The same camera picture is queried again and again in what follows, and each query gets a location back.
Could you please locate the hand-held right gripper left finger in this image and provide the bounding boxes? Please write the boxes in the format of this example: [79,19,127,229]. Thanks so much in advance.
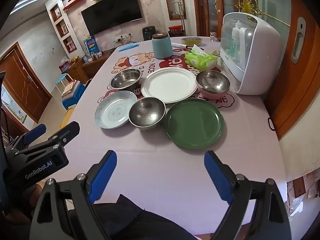
[29,150,117,240]

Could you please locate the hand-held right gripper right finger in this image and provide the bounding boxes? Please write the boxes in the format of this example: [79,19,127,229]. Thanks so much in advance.
[204,151,292,240]

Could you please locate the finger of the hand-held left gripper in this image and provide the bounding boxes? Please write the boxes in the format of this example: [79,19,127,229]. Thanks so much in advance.
[5,124,47,153]
[15,121,80,157]

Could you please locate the pale blue patterned plate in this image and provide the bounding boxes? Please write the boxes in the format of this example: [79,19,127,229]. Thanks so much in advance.
[94,90,138,130]

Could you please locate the green plate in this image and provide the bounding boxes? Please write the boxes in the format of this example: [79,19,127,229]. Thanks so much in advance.
[165,99,225,149]

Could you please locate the wide steel bowl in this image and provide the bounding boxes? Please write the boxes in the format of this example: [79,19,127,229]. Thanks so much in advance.
[109,68,142,91]

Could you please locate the round steel bowl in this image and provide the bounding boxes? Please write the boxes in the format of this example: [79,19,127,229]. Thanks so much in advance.
[128,97,166,130]

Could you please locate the pink steel bowl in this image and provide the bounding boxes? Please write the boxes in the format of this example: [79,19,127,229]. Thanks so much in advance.
[195,70,231,101]

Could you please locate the white plate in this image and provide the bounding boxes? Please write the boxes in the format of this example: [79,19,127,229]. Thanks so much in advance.
[141,67,197,104]

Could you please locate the yellow plastic stool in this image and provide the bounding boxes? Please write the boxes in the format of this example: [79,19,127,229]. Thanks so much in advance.
[59,107,75,130]

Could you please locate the blue plastic stool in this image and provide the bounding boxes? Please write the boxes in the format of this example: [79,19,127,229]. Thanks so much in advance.
[61,81,87,110]

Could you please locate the stack of books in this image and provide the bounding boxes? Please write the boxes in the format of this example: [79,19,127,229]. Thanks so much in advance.
[61,79,81,99]

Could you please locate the wooden room door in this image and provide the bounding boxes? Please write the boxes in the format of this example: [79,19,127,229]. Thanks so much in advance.
[0,42,52,123]

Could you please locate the person's dark clothing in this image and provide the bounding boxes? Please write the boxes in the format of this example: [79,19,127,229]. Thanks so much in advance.
[67,194,198,240]

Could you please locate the red gift box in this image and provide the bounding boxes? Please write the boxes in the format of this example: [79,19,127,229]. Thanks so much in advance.
[59,60,73,72]

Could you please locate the wooden television cabinet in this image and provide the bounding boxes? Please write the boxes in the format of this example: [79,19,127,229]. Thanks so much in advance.
[66,50,115,84]

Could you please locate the blue printed box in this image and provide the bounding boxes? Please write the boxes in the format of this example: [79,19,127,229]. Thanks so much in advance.
[84,37,98,55]

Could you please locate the green tissue pack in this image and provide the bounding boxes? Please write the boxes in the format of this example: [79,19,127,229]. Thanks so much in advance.
[184,44,218,71]

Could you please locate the white sterilizer cabinet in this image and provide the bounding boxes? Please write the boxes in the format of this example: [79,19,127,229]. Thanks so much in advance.
[217,12,282,95]

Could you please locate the teal canister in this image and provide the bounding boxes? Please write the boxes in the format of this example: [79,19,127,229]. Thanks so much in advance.
[152,32,173,59]

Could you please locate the black television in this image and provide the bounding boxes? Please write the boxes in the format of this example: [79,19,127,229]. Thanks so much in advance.
[81,0,143,36]

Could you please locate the black appliance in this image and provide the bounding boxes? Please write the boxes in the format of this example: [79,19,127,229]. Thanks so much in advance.
[142,26,157,40]

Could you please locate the yellow tin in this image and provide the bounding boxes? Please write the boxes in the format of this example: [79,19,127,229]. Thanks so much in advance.
[181,37,203,46]

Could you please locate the colourful wall poster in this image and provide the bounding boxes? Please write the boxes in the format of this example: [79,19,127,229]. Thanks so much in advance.
[0,84,28,124]

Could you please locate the paper sheets on wall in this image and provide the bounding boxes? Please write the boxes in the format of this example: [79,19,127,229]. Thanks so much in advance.
[286,171,316,214]

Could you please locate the wooden door with silver handle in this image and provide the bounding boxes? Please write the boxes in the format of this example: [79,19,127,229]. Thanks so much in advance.
[264,0,320,141]

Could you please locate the wall niche shelving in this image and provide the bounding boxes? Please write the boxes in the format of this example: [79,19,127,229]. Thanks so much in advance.
[49,3,77,54]

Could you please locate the red wall shelf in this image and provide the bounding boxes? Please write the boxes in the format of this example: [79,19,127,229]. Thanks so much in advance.
[62,0,87,11]

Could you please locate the tall wall niche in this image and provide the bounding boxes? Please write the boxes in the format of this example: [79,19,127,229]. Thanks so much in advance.
[164,0,187,22]

